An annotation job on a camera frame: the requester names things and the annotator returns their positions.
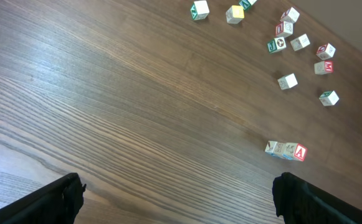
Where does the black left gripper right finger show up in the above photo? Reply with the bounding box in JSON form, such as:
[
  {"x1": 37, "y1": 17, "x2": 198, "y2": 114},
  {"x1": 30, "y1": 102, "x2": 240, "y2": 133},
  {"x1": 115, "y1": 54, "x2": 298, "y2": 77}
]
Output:
[{"x1": 272, "y1": 172, "x2": 362, "y2": 224}]

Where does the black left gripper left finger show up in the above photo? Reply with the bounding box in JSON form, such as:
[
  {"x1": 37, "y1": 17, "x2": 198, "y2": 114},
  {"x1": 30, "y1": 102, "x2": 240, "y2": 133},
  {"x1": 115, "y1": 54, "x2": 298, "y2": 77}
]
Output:
[{"x1": 0, "y1": 172, "x2": 86, "y2": 224}]

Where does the red A wooden block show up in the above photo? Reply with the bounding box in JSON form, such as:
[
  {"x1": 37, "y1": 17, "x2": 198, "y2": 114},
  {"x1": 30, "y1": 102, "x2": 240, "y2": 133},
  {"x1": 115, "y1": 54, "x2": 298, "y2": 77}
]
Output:
[{"x1": 283, "y1": 142, "x2": 307, "y2": 161}]

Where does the blue letter wooden block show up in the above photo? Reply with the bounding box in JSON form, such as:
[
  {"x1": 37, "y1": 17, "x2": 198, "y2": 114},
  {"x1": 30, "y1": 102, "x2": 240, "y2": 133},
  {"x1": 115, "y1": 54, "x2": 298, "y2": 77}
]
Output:
[{"x1": 272, "y1": 142, "x2": 286, "y2": 159}]

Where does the blue bottom tower block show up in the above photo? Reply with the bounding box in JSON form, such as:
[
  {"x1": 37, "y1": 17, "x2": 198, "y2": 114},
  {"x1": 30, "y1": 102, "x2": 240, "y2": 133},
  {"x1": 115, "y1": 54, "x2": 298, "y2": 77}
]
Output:
[{"x1": 265, "y1": 141, "x2": 278, "y2": 156}]

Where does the plain wooden block far right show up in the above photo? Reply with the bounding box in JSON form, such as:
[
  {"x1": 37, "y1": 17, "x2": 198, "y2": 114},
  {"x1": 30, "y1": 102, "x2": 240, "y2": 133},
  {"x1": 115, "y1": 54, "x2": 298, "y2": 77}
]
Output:
[{"x1": 319, "y1": 90, "x2": 340, "y2": 106}]

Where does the plain wooden block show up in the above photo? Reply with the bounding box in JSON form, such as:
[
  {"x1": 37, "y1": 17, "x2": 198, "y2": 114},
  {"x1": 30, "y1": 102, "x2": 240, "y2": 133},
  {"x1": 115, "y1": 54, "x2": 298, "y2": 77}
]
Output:
[
  {"x1": 190, "y1": 0, "x2": 209, "y2": 21},
  {"x1": 277, "y1": 73, "x2": 298, "y2": 90},
  {"x1": 280, "y1": 7, "x2": 300, "y2": 24},
  {"x1": 319, "y1": 90, "x2": 340, "y2": 106},
  {"x1": 316, "y1": 43, "x2": 336, "y2": 60}
]

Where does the plain wooden block centre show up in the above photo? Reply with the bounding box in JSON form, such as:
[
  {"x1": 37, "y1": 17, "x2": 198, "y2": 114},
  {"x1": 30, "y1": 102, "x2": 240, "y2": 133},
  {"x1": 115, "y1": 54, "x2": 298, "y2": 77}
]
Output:
[{"x1": 277, "y1": 73, "x2": 298, "y2": 90}]

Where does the red M wooden block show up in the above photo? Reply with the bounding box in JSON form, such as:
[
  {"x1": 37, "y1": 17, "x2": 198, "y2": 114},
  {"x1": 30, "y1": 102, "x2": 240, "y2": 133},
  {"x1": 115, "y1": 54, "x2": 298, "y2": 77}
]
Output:
[{"x1": 314, "y1": 60, "x2": 334, "y2": 75}]

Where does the plain wooden block upper right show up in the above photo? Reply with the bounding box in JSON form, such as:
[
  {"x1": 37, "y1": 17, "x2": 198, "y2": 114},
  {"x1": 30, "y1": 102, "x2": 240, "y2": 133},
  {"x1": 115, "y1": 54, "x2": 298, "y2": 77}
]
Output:
[{"x1": 316, "y1": 43, "x2": 336, "y2": 60}]

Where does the green ball picture block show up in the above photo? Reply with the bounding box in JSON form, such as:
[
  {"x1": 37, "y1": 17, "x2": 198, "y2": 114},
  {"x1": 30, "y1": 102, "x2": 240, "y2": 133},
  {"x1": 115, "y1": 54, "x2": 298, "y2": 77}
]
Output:
[{"x1": 267, "y1": 37, "x2": 287, "y2": 54}]

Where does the green edged wooden block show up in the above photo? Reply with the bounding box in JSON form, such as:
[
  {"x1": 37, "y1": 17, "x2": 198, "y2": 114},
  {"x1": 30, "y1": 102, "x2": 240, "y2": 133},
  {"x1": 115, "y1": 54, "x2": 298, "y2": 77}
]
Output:
[{"x1": 290, "y1": 34, "x2": 310, "y2": 51}]

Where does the red side wooden block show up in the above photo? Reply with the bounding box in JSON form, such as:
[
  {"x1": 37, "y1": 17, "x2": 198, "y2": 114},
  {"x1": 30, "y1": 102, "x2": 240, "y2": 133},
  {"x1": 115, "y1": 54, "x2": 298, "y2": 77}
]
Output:
[{"x1": 275, "y1": 21, "x2": 293, "y2": 38}]

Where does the plain wooden block top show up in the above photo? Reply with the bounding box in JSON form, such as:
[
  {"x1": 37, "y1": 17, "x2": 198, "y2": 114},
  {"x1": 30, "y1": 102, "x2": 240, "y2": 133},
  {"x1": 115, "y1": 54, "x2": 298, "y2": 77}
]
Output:
[{"x1": 280, "y1": 7, "x2": 300, "y2": 24}]

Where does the yellow top wooden block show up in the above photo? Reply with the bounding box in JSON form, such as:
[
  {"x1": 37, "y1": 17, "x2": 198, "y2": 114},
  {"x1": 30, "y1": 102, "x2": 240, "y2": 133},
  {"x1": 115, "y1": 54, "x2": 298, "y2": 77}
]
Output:
[{"x1": 226, "y1": 5, "x2": 244, "y2": 24}]

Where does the green side wooden block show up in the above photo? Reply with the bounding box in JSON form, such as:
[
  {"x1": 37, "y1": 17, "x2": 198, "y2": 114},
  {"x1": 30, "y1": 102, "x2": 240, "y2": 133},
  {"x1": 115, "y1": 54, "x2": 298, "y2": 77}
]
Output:
[{"x1": 238, "y1": 0, "x2": 257, "y2": 11}]

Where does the plain wooden block far left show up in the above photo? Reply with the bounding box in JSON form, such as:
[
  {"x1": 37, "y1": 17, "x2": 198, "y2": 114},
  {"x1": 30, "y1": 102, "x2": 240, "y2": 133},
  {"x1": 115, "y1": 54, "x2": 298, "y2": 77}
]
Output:
[{"x1": 190, "y1": 0, "x2": 209, "y2": 21}]

